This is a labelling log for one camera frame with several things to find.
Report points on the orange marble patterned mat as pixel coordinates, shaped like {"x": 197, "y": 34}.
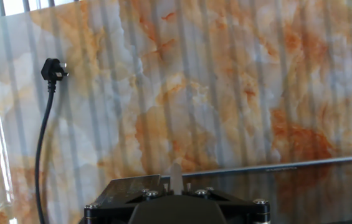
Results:
{"x": 194, "y": 93}

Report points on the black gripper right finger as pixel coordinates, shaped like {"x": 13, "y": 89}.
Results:
{"x": 244, "y": 210}

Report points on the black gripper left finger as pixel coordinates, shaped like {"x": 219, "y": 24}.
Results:
{"x": 113, "y": 210}

